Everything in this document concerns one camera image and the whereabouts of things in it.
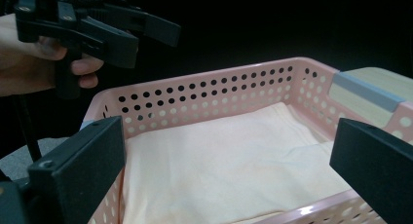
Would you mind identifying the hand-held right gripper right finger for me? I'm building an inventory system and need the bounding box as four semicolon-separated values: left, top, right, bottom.
329;117;413;224

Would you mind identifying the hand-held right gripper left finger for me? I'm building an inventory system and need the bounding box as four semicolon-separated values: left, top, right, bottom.
27;116;127;224

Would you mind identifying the pink perforated plastic basket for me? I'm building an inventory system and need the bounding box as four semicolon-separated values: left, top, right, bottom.
79;56;413;224

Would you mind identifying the pink cloth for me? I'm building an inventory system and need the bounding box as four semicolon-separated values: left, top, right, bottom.
121;101;354;224

